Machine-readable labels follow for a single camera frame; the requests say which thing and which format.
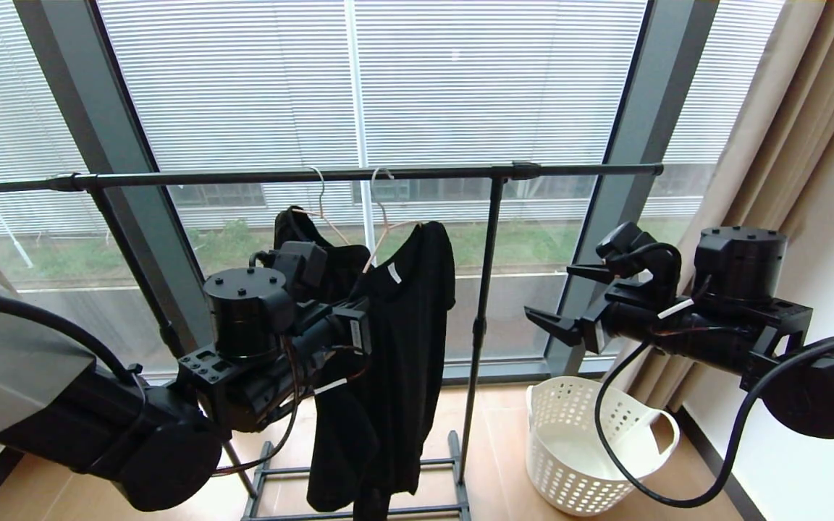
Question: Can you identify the window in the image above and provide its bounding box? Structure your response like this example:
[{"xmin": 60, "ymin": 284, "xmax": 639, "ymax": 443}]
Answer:
[{"xmin": 0, "ymin": 0, "xmax": 722, "ymax": 384}]

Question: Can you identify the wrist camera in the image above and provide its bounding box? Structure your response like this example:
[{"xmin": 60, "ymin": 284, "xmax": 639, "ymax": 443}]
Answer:
[
  {"xmin": 594, "ymin": 221, "xmax": 683, "ymax": 305},
  {"xmin": 249, "ymin": 241, "xmax": 329, "ymax": 303}
]

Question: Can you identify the black clothes rack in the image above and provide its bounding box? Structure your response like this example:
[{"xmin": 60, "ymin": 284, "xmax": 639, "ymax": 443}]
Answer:
[{"xmin": 0, "ymin": 162, "xmax": 665, "ymax": 521}]

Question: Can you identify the white laundry basket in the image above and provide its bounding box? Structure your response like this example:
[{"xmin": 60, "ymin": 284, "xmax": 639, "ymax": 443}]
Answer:
[{"xmin": 526, "ymin": 376, "xmax": 681, "ymax": 517}]

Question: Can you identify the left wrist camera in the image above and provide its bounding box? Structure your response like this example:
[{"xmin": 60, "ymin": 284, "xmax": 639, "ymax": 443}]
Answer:
[{"xmin": 249, "ymin": 241, "xmax": 329, "ymax": 303}]

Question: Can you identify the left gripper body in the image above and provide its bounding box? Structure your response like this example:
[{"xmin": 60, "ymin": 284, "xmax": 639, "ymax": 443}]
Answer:
[{"xmin": 294, "ymin": 298, "xmax": 374, "ymax": 366}]

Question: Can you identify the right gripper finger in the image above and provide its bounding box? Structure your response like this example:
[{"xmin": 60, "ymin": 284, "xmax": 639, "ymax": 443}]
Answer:
[
  {"xmin": 524, "ymin": 306, "xmax": 584, "ymax": 347},
  {"xmin": 568, "ymin": 264, "xmax": 617, "ymax": 285}
]

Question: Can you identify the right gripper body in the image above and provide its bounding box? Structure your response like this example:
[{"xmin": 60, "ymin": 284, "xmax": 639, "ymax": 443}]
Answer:
[{"xmin": 581, "ymin": 286, "xmax": 686, "ymax": 354}]

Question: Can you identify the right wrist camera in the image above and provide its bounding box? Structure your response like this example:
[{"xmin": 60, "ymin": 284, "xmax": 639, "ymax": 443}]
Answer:
[{"xmin": 594, "ymin": 221, "xmax": 683, "ymax": 305}]

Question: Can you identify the black cable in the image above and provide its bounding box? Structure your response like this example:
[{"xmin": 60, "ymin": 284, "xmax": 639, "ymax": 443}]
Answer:
[
  {"xmin": 594, "ymin": 318, "xmax": 834, "ymax": 509},
  {"xmin": 0, "ymin": 288, "xmax": 146, "ymax": 391}
]

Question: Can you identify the black t-shirt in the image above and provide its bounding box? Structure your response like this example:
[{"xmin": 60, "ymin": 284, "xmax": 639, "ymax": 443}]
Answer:
[{"xmin": 306, "ymin": 221, "xmax": 458, "ymax": 514}]

